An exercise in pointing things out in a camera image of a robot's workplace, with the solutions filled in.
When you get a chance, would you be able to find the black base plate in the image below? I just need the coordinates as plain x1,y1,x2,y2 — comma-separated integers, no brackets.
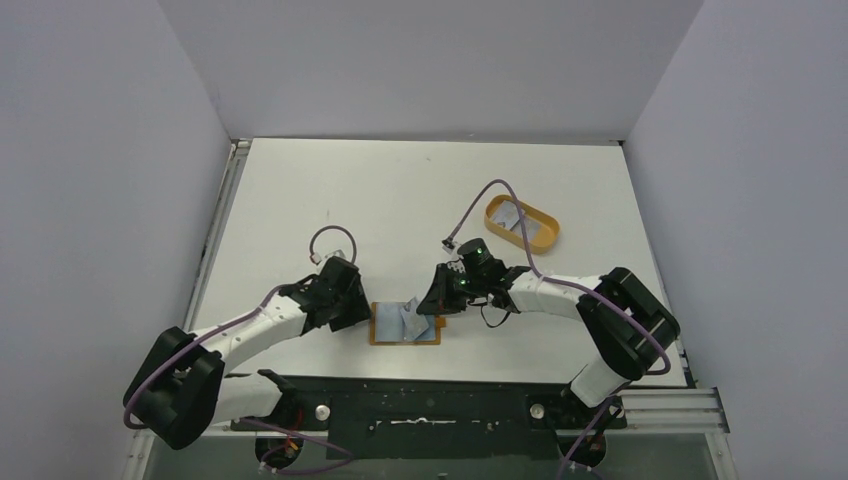
162,374,631,465

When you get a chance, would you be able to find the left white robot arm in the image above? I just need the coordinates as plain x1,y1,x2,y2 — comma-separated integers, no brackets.
123,257,371,450

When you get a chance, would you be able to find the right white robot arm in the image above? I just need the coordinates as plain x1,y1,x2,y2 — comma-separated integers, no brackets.
416,238,681,427

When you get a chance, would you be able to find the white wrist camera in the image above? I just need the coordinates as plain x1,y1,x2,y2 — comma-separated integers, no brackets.
441,237,459,254
324,249,348,260

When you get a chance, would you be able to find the card in tray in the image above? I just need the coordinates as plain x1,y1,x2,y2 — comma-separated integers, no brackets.
491,200,524,231
524,218,542,242

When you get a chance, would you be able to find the yellow leather card holder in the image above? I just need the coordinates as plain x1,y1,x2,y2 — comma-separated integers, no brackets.
369,302,446,346

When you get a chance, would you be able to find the silver credit card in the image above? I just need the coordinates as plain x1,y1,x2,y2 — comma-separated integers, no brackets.
399,297,429,342

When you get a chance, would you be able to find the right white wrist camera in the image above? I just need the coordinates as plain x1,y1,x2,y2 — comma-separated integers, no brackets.
441,237,459,254

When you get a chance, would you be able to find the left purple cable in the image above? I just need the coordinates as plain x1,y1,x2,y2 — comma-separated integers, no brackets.
122,225,359,477

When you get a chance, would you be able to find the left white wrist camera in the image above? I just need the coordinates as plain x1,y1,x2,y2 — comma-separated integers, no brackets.
324,249,348,260

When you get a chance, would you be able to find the orange oval tray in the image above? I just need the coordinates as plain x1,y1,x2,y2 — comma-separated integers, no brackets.
484,194,561,254

